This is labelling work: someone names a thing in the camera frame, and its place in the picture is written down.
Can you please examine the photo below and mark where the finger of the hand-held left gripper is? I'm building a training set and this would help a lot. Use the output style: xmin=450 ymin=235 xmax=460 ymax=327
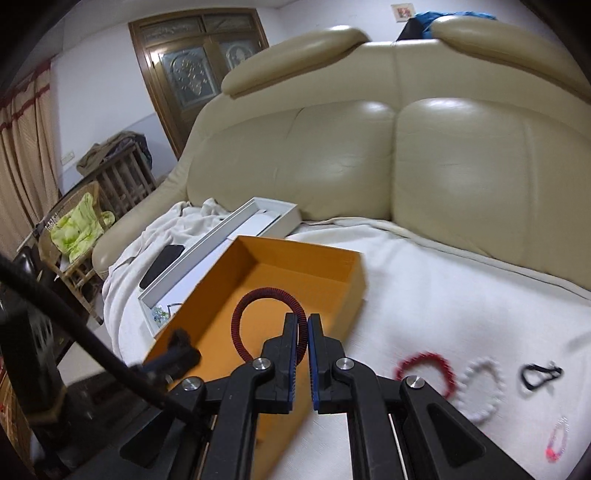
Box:
xmin=137 ymin=328 xmax=202 ymax=383

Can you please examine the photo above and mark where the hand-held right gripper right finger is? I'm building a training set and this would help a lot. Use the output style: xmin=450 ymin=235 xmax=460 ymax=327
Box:
xmin=308 ymin=313 xmax=536 ymax=480

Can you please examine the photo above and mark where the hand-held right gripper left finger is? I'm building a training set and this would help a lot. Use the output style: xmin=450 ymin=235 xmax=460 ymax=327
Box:
xmin=69 ymin=313 xmax=309 ymax=480

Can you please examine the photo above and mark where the orange cardboard box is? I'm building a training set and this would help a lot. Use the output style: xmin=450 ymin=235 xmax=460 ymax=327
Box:
xmin=141 ymin=235 xmax=368 ymax=455

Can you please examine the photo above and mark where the dark red braided bracelet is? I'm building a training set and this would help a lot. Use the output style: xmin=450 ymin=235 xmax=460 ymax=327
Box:
xmin=230 ymin=286 xmax=309 ymax=363

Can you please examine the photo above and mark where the red bead bracelet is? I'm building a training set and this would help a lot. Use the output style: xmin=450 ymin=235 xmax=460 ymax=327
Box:
xmin=394 ymin=352 xmax=458 ymax=398

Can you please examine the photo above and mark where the white bead bracelet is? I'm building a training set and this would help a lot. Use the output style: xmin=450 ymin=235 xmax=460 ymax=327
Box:
xmin=457 ymin=357 xmax=506 ymax=425

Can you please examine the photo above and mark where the thin black hair tie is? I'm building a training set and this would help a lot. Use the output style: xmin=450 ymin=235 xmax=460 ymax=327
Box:
xmin=521 ymin=361 xmax=564 ymax=392

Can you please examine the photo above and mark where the pink clear bead bracelet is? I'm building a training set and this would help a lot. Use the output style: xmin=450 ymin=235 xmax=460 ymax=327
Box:
xmin=545 ymin=415 xmax=570 ymax=464

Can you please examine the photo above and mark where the long white box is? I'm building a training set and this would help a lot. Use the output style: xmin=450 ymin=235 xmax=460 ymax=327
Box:
xmin=139 ymin=197 xmax=300 ymax=340

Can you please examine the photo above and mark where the black smartphone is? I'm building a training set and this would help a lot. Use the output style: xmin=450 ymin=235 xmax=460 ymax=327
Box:
xmin=139 ymin=244 xmax=185 ymax=289

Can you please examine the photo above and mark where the wicker chair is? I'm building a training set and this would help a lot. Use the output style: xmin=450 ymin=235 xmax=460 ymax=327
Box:
xmin=39 ymin=181 xmax=105 ymax=305

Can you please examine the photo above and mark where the white blanket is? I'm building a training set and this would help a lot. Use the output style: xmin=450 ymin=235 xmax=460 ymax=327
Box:
xmin=102 ymin=198 xmax=591 ymax=480

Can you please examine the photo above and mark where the dark wooden cabinet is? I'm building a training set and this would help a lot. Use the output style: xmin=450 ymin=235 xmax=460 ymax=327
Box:
xmin=0 ymin=258 xmax=68 ymax=480

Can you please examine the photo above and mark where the green patterned cushion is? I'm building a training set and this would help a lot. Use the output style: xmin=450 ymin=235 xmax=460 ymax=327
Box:
xmin=50 ymin=192 xmax=115 ymax=264

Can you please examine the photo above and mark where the wooden crib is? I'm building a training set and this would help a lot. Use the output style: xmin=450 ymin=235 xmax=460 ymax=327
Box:
xmin=95 ymin=143 xmax=158 ymax=220

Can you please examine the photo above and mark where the beige leather sofa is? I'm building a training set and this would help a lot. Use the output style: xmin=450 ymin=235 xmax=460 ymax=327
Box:
xmin=92 ymin=16 xmax=591 ymax=301

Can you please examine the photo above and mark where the pile of clothes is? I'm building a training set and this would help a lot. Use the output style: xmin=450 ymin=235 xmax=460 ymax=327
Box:
xmin=76 ymin=131 xmax=152 ymax=176

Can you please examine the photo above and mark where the brown wooden door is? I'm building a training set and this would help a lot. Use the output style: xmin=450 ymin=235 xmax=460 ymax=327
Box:
xmin=128 ymin=8 xmax=269 ymax=160

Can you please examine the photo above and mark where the beige curtain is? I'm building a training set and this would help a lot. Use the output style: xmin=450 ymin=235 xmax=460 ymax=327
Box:
xmin=0 ymin=59 xmax=61 ymax=259

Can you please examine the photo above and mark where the blue jacket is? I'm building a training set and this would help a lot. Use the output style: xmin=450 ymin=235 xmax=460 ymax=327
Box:
xmin=397 ymin=10 xmax=497 ymax=41

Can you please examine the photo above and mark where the glass bead bracelet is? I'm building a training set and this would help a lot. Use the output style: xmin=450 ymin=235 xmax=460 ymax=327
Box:
xmin=148 ymin=304 xmax=183 ymax=326

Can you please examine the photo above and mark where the black cable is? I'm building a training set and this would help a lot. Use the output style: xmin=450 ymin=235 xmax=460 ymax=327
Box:
xmin=0 ymin=256 xmax=195 ymax=414

